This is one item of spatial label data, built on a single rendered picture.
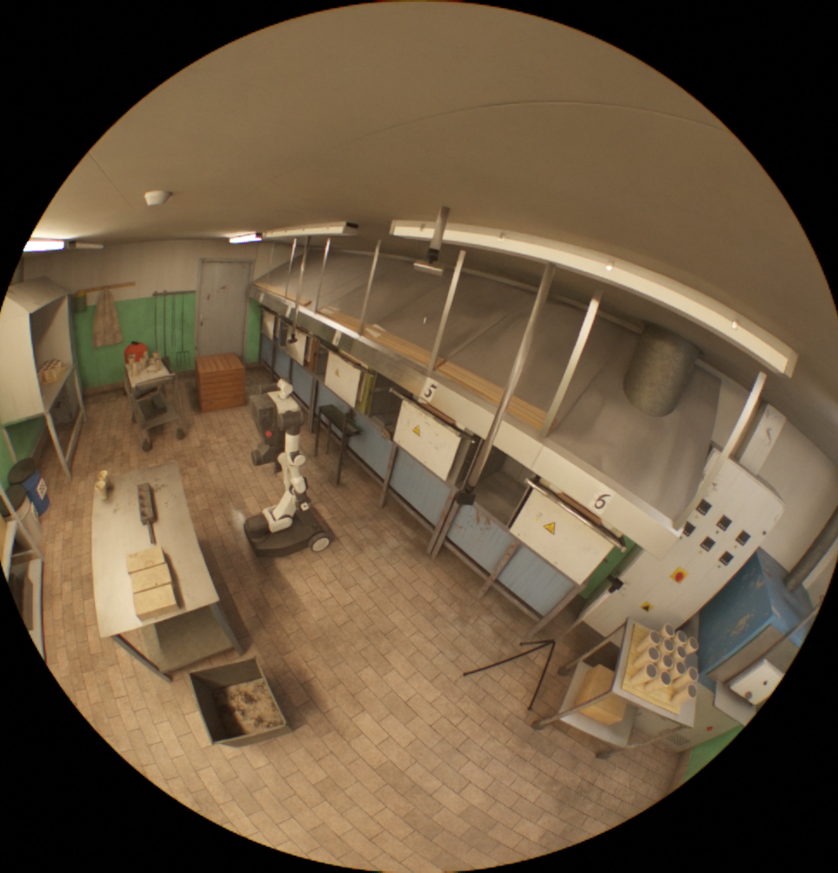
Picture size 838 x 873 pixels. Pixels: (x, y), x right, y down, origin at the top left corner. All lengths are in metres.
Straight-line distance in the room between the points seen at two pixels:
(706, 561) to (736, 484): 0.62
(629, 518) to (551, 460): 0.51
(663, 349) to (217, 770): 3.56
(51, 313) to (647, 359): 6.17
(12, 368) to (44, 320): 1.49
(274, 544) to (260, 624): 0.69
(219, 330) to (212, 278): 1.00
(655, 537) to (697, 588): 1.25
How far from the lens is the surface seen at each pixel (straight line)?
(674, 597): 2.87
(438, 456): 2.29
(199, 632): 2.30
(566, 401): 1.86
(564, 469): 1.63
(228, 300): 6.16
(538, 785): 2.65
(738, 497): 2.51
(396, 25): 0.34
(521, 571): 2.51
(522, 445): 1.69
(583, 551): 1.99
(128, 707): 2.63
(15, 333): 3.87
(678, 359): 1.98
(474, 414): 1.81
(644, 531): 1.66
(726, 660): 2.56
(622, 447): 1.75
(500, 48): 0.34
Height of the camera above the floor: 2.25
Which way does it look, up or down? 28 degrees down
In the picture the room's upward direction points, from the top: 16 degrees clockwise
